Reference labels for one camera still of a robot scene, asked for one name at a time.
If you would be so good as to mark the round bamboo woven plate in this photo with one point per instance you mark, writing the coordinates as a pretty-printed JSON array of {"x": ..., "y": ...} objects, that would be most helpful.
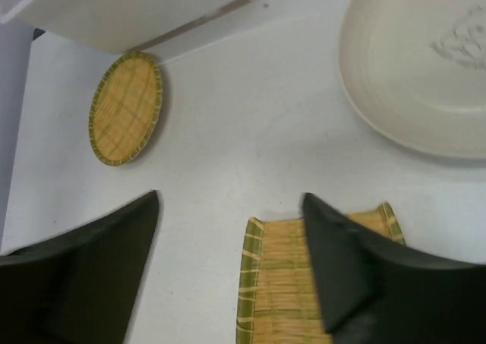
[{"x": 125, "y": 108}]

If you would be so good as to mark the rectangular bamboo woven tray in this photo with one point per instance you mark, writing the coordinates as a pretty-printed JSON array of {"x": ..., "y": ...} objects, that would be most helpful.
[{"x": 277, "y": 302}]

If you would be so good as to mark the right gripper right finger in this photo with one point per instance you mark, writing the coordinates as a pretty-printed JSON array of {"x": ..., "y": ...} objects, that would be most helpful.
[{"x": 372, "y": 289}]

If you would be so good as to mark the cream round plate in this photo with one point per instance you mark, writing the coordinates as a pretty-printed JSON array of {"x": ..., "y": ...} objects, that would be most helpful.
[{"x": 414, "y": 70}]

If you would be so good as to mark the white plastic bin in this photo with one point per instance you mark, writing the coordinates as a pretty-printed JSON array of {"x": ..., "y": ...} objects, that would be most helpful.
[{"x": 113, "y": 26}]

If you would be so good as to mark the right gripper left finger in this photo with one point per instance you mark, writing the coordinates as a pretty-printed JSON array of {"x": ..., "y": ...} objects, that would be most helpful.
[{"x": 80, "y": 286}]

